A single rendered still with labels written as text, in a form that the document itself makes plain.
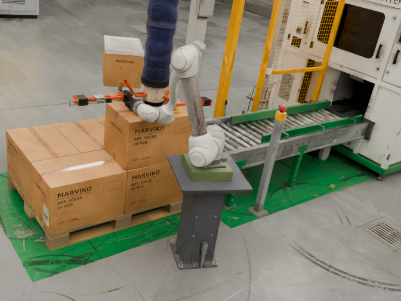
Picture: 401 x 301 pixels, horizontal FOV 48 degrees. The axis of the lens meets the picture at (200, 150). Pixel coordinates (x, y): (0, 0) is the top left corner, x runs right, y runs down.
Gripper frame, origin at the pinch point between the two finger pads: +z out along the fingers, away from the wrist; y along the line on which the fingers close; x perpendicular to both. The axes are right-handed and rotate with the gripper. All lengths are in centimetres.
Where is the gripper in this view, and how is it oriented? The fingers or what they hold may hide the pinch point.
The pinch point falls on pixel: (123, 95)
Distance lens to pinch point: 342.9
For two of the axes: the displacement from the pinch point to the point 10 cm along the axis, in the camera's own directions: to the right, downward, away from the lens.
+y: -1.5, 8.8, 4.4
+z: -6.0, -4.4, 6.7
